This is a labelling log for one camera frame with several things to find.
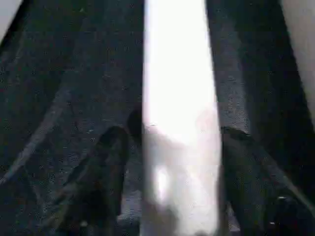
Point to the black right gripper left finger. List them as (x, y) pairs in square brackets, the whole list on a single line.
[(98, 184)]

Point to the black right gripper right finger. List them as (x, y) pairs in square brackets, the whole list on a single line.
[(258, 191)]

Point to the black plastic mat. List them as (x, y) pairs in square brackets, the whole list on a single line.
[(73, 73)]

